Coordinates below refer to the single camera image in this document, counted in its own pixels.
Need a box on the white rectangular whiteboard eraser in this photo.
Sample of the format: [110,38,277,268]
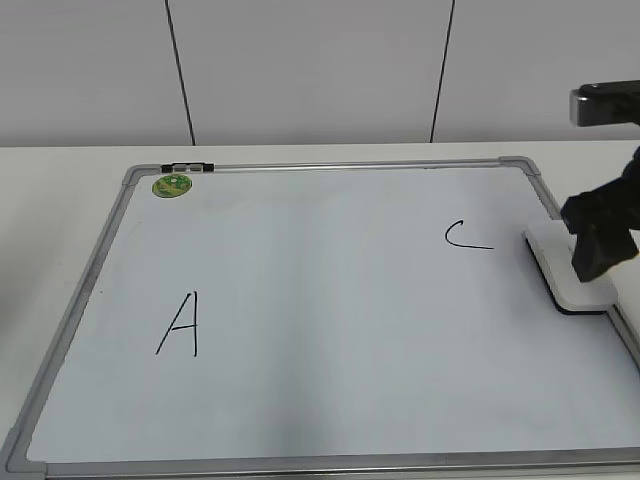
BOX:
[523,220,618,314]

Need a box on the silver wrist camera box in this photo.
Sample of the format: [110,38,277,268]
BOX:
[569,80,639,127]

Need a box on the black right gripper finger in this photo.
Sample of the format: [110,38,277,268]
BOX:
[572,223,639,283]

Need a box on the whiteboard with grey frame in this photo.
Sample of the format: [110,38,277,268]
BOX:
[1,157,639,479]

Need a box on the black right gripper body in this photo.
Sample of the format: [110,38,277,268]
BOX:
[560,149,639,234]

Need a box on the green round magnet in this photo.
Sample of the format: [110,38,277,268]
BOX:
[151,174,193,199]

